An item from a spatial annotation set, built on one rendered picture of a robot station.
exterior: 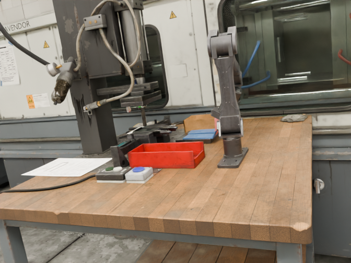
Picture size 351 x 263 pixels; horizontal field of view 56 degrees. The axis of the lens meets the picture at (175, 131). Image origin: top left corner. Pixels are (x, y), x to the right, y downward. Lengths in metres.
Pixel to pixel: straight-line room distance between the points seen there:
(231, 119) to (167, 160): 0.26
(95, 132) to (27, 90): 1.39
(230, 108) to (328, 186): 0.97
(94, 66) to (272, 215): 0.97
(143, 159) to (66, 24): 0.68
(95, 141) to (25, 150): 1.51
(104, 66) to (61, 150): 1.36
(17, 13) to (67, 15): 4.53
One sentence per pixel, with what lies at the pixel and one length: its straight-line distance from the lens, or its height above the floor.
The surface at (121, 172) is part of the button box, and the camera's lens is 1.09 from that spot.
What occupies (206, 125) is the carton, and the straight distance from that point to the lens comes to 1.58.
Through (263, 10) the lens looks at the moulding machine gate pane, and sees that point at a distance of 1.83.
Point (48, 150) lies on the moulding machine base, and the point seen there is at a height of 0.71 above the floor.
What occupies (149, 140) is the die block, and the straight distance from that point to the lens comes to 1.33.
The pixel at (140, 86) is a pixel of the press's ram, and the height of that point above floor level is 1.17.
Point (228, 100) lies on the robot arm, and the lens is 1.12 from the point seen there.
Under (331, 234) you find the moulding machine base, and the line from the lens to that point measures 2.07.
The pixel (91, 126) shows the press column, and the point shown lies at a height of 1.03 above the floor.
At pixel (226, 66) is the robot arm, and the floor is 1.22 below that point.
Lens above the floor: 1.26
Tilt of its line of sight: 12 degrees down
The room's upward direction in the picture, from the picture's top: 8 degrees counter-clockwise
